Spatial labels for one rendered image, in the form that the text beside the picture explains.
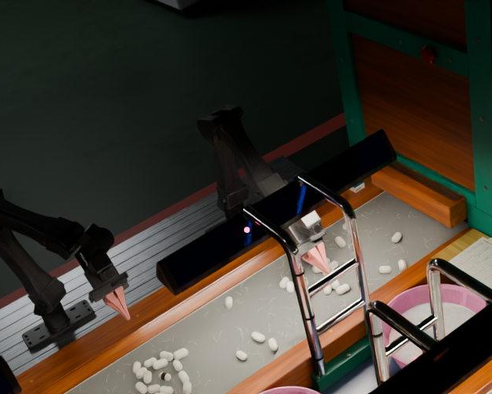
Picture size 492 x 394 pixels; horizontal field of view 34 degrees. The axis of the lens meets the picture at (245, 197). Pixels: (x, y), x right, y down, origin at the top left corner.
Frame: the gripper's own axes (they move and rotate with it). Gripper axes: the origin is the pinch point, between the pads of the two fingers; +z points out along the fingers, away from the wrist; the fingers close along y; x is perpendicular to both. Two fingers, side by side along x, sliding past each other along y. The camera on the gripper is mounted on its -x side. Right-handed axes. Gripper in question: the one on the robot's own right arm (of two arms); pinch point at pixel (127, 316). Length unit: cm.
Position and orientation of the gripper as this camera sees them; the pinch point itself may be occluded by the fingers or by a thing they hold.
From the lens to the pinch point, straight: 198.2
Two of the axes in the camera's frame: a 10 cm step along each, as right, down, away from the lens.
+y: 8.1, -4.8, 3.5
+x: -1.9, 3.5, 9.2
